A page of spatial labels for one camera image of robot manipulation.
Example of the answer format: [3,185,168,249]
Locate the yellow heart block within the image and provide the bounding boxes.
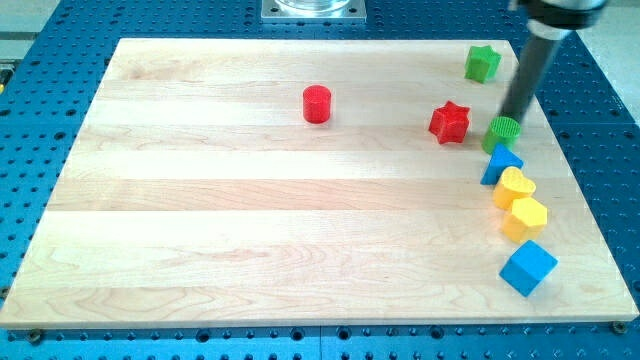
[493,166,536,210]

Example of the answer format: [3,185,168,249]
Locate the blue triangle block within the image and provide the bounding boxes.
[480,144,524,185]

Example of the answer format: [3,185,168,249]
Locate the yellow pentagon block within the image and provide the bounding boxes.
[501,197,548,244]

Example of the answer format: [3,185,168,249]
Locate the red star block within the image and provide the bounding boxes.
[428,101,471,144]

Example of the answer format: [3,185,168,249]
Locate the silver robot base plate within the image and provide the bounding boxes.
[260,0,367,23]

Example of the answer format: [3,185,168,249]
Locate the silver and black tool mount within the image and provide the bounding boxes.
[508,0,607,41]

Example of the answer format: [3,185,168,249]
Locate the black pusher rod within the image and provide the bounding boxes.
[498,34,560,123]

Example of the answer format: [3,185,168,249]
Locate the green star block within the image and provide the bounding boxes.
[464,45,502,83]

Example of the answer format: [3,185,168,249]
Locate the red cylinder block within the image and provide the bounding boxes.
[302,85,332,124]

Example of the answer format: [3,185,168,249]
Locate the blue cube block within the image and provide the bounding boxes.
[499,240,558,297]

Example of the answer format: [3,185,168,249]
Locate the wooden board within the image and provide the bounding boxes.
[1,38,638,329]

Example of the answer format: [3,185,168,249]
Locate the green cylinder block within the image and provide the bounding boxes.
[481,116,521,154]

